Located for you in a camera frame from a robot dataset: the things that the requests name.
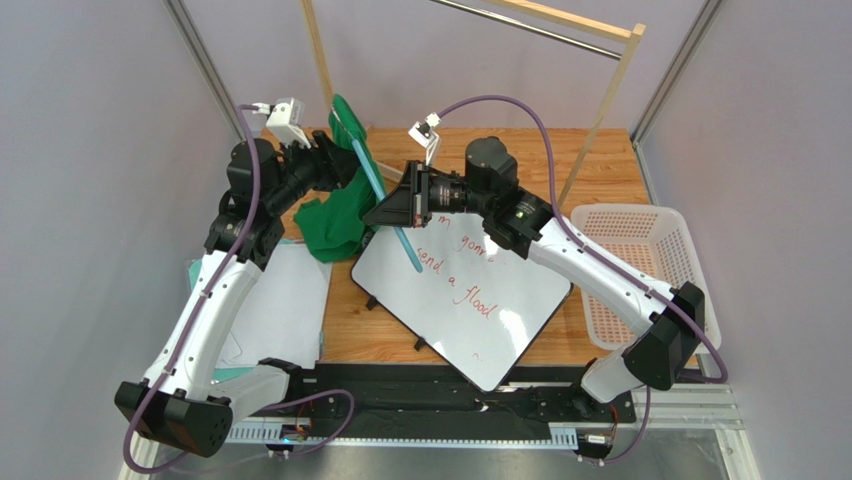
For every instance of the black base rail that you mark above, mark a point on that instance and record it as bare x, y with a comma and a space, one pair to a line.
435, 402

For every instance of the green t shirt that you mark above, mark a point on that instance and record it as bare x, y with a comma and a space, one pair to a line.
333, 229

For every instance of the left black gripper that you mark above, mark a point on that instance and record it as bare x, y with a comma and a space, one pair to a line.
335, 166

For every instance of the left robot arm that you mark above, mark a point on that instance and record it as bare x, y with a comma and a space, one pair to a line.
176, 402

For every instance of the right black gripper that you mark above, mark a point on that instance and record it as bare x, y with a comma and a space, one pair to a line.
419, 194

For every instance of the whiteboard with red writing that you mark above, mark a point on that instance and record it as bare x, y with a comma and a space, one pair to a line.
477, 305

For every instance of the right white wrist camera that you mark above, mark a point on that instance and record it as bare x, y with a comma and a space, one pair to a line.
424, 133

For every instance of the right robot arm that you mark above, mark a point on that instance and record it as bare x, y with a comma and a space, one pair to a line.
667, 321

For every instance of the stack of white papers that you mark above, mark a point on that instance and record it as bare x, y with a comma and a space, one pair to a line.
281, 316

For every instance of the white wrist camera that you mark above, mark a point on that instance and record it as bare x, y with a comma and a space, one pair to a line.
424, 133
283, 120

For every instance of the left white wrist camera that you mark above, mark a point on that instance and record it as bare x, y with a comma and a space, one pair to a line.
283, 120

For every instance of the wooden clothes rack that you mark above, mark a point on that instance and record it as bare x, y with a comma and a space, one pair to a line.
407, 58

